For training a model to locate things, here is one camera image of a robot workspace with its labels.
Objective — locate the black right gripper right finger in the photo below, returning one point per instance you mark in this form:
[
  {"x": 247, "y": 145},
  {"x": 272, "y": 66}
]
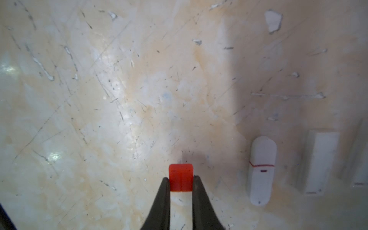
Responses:
[{"x": 203, "y": 214}]

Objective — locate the white red usb drive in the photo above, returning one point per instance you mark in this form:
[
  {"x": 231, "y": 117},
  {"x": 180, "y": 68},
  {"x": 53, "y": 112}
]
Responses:
[{"x": 261, "y": 170}]

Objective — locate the red usb cap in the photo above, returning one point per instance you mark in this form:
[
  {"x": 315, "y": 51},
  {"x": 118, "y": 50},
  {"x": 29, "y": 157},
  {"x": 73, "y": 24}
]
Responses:
[{"x": 181, "y": 177}]

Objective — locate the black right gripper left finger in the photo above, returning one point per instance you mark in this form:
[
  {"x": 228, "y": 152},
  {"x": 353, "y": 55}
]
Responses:
[{"x": 159, "y": 215}]

